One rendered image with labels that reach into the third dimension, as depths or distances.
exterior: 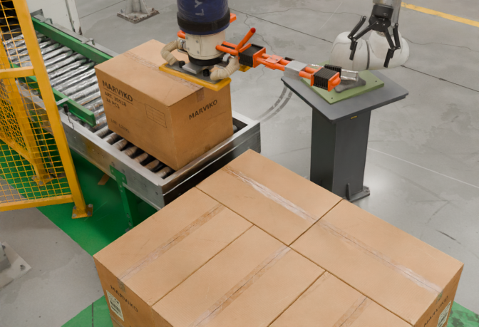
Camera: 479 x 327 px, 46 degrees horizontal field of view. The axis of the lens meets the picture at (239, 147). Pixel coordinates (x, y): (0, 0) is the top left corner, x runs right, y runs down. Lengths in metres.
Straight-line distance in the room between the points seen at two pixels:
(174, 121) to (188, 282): 0.78
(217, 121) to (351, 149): 0.81
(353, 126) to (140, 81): 1.18
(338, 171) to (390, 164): 0.59
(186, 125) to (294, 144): 1.31
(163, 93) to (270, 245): 0.88
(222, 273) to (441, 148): 2.10
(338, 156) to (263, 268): 1.06
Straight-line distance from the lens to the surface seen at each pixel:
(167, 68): 2.55
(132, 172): 2.89
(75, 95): 3.65
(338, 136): 3.13
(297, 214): 2.60
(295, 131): 4.03
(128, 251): 2.52
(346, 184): 3.41
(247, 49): 2.37
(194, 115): 2.76
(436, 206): 3.55
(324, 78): 2.15
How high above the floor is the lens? 2.35
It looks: 37 degrees down
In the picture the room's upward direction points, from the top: 4 degrees counter-clockwise
